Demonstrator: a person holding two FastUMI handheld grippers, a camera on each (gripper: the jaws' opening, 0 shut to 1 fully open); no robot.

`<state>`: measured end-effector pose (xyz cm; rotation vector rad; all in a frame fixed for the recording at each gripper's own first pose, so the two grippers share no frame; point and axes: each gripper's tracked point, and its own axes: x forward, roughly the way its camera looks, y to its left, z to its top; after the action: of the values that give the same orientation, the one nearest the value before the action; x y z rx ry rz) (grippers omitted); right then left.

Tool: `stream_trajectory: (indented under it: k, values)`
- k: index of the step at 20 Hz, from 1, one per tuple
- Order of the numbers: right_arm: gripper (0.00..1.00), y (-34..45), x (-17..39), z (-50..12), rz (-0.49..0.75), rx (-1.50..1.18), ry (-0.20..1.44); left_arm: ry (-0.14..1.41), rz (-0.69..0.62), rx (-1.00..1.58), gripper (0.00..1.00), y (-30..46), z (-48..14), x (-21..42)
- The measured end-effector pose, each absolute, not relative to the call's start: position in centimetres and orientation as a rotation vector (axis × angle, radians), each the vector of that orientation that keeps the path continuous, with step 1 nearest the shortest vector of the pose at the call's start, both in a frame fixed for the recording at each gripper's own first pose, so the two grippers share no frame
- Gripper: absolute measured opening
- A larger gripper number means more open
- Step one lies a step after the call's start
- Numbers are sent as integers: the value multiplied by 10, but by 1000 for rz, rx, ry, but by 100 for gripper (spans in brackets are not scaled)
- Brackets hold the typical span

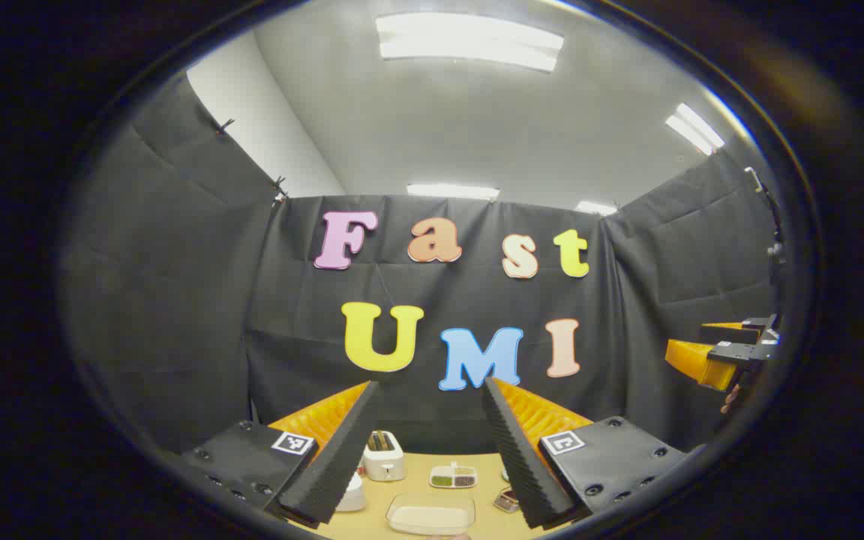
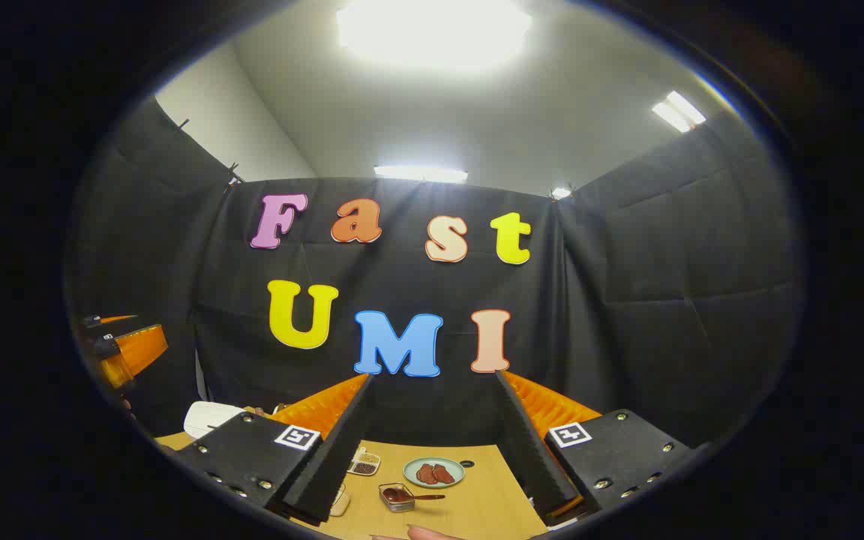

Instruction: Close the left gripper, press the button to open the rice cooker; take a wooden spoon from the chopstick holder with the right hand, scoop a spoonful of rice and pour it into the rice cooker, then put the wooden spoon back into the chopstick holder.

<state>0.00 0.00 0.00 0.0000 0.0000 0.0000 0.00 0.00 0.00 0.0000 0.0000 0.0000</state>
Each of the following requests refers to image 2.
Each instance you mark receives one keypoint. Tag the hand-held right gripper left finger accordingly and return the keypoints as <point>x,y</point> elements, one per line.
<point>334,457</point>

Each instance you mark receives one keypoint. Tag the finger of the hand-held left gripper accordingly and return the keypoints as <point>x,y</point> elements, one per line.
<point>139,351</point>
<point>109,322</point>

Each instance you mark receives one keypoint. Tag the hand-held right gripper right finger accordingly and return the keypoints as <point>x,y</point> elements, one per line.
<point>533,457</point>

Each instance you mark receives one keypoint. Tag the clear container of rice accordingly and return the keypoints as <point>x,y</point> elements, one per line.
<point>340,501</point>

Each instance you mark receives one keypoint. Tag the dark wooden spoon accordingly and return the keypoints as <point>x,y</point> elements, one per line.
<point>411,496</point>

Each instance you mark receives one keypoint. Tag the white rice cooker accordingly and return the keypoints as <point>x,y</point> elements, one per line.
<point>211,418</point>

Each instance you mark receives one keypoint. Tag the white divided grain dish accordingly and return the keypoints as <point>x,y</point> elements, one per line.
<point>365,463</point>

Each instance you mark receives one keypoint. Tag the pale green plate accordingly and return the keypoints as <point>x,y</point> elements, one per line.
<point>454,480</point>

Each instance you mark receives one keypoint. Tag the red meat piece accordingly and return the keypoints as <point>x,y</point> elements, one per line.
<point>426,474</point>
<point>443,474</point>

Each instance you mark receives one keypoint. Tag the ceiling light strip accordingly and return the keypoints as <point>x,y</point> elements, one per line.
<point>421,173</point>
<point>678,111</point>

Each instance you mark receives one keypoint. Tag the large ceiling light panel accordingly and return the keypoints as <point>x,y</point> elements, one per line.
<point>432,30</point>

